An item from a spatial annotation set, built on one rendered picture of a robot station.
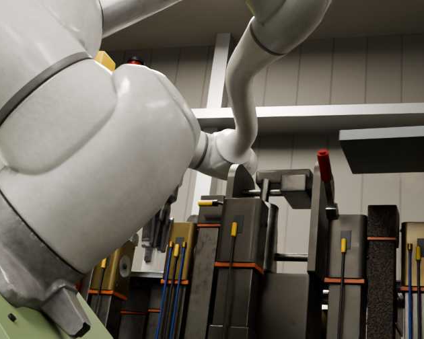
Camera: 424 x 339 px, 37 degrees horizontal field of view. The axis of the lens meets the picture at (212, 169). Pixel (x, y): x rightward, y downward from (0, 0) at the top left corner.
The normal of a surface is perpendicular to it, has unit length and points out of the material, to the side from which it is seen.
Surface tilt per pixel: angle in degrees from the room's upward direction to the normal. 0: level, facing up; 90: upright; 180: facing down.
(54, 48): 82
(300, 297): 90
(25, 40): 91
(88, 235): 133
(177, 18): 180
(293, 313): 90
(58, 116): 104
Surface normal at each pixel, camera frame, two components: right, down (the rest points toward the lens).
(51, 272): 0.59, 0.40
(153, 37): -0.12, 0.92
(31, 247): 0.30, 0.04
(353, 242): -0.35, -0.40
